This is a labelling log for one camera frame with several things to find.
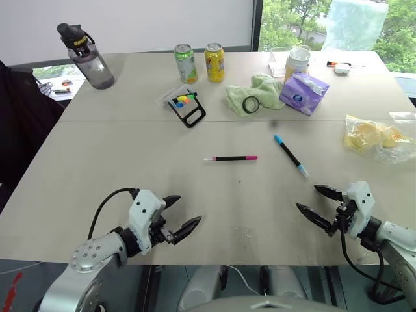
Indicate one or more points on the black tape roll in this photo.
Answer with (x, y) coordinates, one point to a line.
(244, 105)

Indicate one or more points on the white round container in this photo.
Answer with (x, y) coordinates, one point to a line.
(297, 63)

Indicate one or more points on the grey robot leg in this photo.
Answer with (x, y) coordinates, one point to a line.
(286, 282)
(203, 286)

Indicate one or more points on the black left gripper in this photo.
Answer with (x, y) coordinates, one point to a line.
(161, 234)

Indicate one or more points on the pack of highlighters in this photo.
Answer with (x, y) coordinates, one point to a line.
(190, 113)

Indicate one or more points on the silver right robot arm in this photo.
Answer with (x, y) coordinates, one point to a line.
(396, 243)

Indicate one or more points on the grey robot torso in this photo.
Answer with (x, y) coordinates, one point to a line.
(273, 305)

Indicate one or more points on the red and black tool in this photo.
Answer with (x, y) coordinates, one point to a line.
(331, 63)

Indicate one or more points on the translucent bubble wrap sheet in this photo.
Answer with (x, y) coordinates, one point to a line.
(354, 26)

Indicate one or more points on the pink capped black marker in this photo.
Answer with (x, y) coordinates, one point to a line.
(230, 158)

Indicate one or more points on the yellow drink can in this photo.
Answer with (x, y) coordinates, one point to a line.
(214, 65)

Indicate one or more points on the light green cloth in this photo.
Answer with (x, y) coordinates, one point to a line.
(234, 97)

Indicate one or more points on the small items on sill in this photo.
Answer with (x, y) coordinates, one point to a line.
(62, 91)

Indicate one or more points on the white earbuds case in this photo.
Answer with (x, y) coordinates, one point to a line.
(342, 69)

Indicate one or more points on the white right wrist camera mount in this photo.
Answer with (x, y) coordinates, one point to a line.
(360, 208)

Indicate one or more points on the blue capped black marker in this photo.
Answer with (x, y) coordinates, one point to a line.
(291, 155)

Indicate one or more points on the grey sports water bottle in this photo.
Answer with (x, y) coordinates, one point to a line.
(92, 66)

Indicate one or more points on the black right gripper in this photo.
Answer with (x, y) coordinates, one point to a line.
(346, 214)

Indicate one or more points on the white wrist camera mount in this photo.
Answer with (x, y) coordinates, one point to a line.
(143, 211)
(360, 208)

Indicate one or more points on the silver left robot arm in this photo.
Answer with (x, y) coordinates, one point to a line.
(94, 256)

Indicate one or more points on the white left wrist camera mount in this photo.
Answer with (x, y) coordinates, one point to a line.
(143, 211)

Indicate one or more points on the green drink can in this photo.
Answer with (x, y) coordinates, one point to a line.
(186, 65)

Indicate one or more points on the plastic bag of chips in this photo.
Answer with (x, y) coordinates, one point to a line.
(367, 136)

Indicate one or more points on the purple tissue pack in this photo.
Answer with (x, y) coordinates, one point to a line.
(302, 94)

